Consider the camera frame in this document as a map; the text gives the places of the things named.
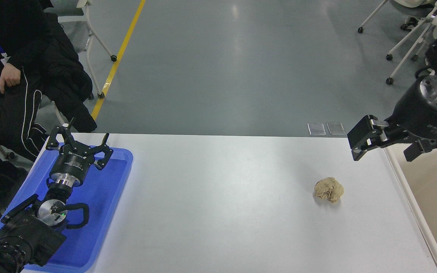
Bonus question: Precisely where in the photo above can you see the grey seat chair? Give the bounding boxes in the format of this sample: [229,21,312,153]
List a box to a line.
[36,95,67,126]

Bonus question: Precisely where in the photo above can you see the large pale bin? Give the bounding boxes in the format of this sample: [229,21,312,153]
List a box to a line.
[384,138,437,273]

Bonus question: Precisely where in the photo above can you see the blue plastic tray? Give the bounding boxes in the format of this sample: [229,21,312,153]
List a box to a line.
[0,146,134,273]

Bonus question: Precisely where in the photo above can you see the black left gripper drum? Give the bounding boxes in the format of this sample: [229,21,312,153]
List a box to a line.
[50,146,92,182]

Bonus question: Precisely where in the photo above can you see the clear floor plate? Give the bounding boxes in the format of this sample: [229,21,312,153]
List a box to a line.
[327,122,346,135]
[308,122,326,136]

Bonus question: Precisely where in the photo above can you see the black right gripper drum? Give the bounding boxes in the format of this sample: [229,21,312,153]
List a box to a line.
[387,78,437,141]

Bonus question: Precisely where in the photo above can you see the black jacket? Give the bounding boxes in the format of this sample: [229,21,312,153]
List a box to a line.
[33,11,97,133]

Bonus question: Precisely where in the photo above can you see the person's hand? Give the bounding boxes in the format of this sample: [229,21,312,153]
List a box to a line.
[0,63,22,94]

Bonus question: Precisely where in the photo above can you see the tan paper ball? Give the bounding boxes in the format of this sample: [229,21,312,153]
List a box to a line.
[314,177,344,204]

